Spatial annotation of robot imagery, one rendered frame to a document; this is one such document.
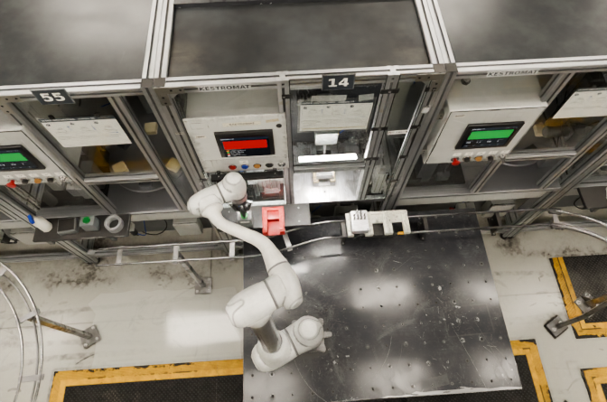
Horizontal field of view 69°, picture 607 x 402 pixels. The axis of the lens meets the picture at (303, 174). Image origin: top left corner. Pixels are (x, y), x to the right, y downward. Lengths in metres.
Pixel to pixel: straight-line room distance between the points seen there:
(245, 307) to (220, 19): 1.17
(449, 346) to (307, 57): 1.79
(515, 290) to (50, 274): 3.51
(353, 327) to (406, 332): 0.30
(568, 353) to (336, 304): 1.80
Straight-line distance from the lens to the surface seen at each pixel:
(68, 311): 3.78
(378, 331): 2.68
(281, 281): 1.87
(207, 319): 3.42
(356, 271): 2.74
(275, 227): 2.56
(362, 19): 1.92
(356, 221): 2.57
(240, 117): 1.83
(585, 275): 4.01
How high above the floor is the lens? 3.30
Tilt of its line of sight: 62 degrees down
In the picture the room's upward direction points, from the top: straight up
